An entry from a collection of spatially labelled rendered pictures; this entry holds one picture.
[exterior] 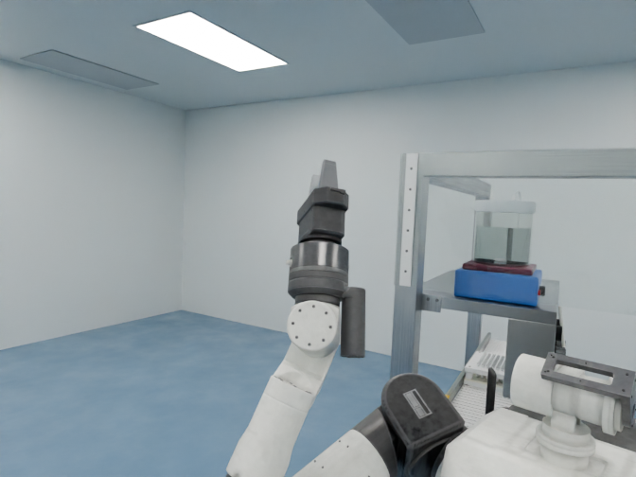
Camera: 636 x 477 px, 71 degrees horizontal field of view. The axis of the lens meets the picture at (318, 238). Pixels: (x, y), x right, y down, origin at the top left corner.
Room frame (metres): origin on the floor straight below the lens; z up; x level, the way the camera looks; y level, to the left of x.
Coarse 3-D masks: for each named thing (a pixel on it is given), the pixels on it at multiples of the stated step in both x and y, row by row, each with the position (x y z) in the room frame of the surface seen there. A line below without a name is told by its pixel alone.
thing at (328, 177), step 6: (324, 162) 0.69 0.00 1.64; (330, 162) 0.69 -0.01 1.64; (324, 168) 0.68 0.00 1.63; (330, 168) 0.69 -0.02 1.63; (336, 168) 0.69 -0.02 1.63; (324, 174) 0.68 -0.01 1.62; (330, 174) 0.68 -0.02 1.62; (336, 174) 0.69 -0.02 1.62; (324, 180) 0.67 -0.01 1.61; (330, 180) 0.68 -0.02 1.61; (336, 180) 0.68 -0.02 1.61; (318, 186) 0.67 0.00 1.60; (324, 186) 0.67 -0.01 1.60; (330, 186) 0.67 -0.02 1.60; (336, 186) 0.68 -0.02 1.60
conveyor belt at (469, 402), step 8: (488, 344) 2.23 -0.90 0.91; (496, 344) 2.24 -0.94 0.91; (504, 344) 2.24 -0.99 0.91; (488, 352) 2.11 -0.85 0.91; (496, 352) 2.11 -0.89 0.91; (504, 352) 2.12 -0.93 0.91; (464, 384) 1.68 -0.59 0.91; (464, 392) 1.61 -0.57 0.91; (472, 392) 1.61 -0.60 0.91; (480, 392) 1.62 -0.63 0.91; (496, 392) 1.62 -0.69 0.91; (456, 400) 1.53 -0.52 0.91; (464, 400) 1.53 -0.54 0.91; (472, 400) 1.54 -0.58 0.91; (480, 400) 1.54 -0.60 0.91; (496, 400) 1.54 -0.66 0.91; (504, 400) 1.55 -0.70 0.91; (456, 408) 1.47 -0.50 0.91; (464, 408) 1.47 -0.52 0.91; (472, 408) 1.47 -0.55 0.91; (480, 408) 1.48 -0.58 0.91; (496, 408) 1.48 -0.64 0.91; (464, 416) 1.41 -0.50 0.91; (472, 416) 1.41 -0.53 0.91; (480, 416) 1.41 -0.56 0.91; (472, 424) 1.36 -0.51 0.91
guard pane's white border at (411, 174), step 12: (408, 156) 1.14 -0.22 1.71; (408, 168) 1.14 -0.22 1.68; (408, 180) 1.14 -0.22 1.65; (408, 192) 1.13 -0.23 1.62; (408, 204) 1.13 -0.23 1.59; (408, 216) 1.13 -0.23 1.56; (408, 228) 1.13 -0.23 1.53; (408, 240) 1.13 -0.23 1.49; (408, 252) 1.13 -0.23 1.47; (408, 264) 1.13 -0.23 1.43; (408, 276) 1.13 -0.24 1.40
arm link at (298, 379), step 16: (288, 352) 0.64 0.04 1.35; (288, 368) 0.62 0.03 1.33; (304, 368) 0.63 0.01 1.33; (320, 368) 0.63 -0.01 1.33; (272, 384) 0.57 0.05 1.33; (288, 384) 0.56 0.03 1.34; (304, 384) 0.61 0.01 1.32; (320, 384) 0.61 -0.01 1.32; (288, 400) 0.55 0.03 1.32; (304, 400) 0.56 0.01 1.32
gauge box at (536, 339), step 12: (516, 324) 1.06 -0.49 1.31; (528, 324) 1.05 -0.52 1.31; (540, 324) 1.04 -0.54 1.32; (516, 336) 1.06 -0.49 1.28; (528, 336) 1.05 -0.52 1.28; (540, 336) 1.04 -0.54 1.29; (552, 336) 1.03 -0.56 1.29; (516, 348) 1.06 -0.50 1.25; (528, 348) 1.05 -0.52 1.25; (540, 348) 1.04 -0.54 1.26; (552, 348) 1.02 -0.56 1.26; (516, 360) 1.06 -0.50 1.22; (504, 372) 1.07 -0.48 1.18; (504, 384) 1.07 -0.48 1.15; (504, 396) 1.07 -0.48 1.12
